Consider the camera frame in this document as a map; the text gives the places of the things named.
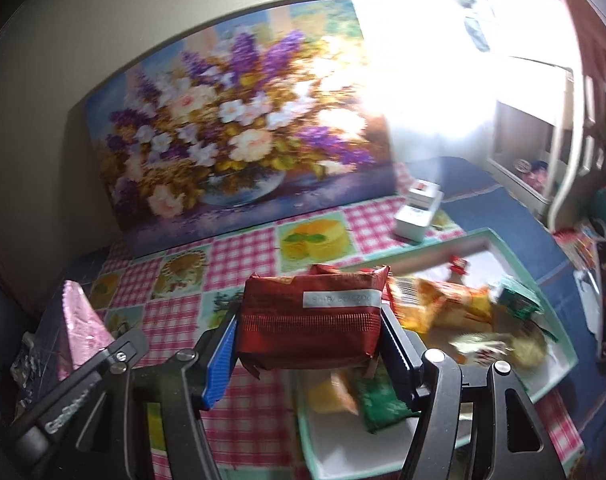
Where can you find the white power adapter cube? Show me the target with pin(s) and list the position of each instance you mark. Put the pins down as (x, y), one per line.
(413, 222)

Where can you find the crumpled foil wrapper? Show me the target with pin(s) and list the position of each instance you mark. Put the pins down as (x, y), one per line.
(25, 375)

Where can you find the pink snack packet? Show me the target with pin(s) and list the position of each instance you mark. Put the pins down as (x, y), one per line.
(80, 325)

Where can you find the blue and white bundle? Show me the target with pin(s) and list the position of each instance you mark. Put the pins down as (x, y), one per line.
(478, 20)

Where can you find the orange snack packet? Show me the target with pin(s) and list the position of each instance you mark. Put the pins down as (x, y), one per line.
(328, 395)

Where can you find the white box with teal rim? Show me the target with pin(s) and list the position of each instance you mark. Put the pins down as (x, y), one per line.
(343, 445)

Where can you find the white switch plug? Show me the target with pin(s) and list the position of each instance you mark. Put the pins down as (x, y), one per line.
(425, 191)

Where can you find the white phone stand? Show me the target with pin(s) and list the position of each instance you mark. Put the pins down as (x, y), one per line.
(585, 305)

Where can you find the flower painting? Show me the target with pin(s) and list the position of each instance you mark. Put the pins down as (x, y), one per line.
(223, 135)

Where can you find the white and yellow snack packet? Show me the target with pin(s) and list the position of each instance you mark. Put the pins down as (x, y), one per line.
(478, 347)

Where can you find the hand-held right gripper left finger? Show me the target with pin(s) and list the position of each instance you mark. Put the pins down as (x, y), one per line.
(218, 365)

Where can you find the small red candy packet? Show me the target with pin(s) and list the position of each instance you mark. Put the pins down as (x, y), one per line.
(458, 264)

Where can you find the pink checked tablecloth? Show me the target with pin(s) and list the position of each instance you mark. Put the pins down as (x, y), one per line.
(248, 410)

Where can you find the pink item on shelf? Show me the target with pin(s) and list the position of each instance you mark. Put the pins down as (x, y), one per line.
(539, 176)

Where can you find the colourful patterned box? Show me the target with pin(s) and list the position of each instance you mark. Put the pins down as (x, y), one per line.
(575, 247)

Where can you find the small green striped snack packet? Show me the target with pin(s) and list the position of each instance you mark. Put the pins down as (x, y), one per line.
(518, 300)

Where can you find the blue table cover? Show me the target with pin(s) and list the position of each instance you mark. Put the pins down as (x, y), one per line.
(508, 210)

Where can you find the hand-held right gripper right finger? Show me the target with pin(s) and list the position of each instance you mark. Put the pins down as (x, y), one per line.
(400, 360)

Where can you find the dark red snack packet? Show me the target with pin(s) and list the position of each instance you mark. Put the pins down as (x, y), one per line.
(308, 325)

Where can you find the small round tin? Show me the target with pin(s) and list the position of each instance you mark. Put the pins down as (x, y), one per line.
(523, 165)

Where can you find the teal object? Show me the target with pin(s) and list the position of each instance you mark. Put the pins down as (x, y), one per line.
(605, 207)

